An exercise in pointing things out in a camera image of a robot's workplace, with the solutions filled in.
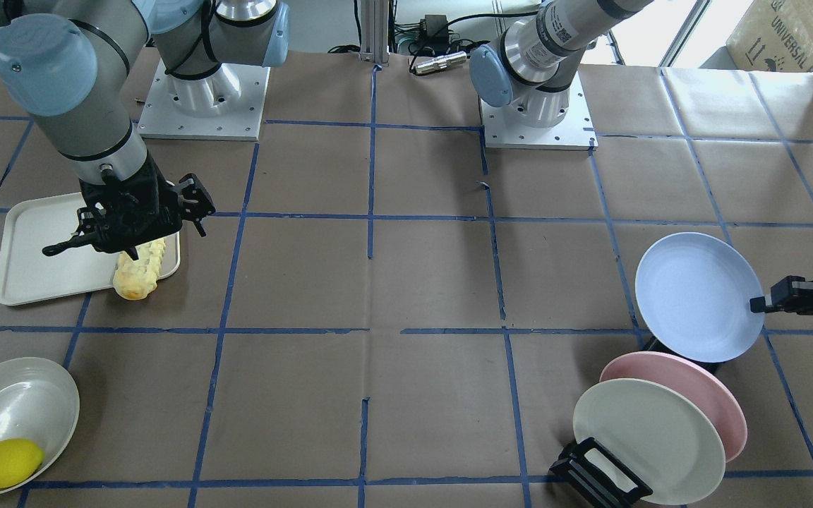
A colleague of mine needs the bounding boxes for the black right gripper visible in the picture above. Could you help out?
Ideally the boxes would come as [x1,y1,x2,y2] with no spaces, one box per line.
[42,153,216,260]

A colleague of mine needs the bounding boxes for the yellow bread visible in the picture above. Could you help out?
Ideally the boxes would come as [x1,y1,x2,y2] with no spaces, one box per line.
[112,238,167,301]

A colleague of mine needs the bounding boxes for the blue plate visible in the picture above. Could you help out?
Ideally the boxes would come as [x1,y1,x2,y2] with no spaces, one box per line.
[634,232,764,363]

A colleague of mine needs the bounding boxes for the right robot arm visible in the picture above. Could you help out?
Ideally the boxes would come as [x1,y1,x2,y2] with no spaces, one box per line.
[0,1,289,258]

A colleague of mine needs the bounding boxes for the pink plate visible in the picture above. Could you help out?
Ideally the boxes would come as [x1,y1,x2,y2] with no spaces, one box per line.
[598,351,748,463]

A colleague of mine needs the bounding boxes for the white plate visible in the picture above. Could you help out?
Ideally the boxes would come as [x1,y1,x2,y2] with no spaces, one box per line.
[573,378,725,505]

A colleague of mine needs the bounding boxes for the black plate rack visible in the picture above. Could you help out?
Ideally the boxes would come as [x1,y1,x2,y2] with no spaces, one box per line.
[549,335,721,508]

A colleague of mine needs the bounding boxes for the white tray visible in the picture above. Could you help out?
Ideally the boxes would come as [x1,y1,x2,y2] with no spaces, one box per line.
[0,192,181,307]

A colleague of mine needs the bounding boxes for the white oval bowl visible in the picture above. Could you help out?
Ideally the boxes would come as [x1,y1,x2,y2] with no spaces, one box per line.
[0,357,80,494]

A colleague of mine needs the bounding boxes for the cardboard box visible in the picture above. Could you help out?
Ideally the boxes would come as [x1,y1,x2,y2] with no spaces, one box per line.
[725,1,813,72]

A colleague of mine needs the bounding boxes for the silver metal cylinder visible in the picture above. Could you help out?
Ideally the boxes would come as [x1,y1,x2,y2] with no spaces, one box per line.
[410,51,469,76]

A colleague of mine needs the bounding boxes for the black power adapter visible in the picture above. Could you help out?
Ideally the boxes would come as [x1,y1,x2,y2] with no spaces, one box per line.
[419,14,450,44]

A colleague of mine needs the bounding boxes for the yellow lemon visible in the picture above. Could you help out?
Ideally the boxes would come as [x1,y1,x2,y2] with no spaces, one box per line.
[0,438,45,489]

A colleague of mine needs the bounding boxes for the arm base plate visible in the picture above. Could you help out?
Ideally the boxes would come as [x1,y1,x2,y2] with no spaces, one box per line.
[478,75,599,151]
[138,62,270,142]

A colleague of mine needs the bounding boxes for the aluminium frame post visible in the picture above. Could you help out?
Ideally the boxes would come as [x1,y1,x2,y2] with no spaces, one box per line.
[357,0,392,67]

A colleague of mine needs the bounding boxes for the black cables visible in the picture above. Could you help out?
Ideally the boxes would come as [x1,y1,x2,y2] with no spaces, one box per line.
[327,0,555,57]

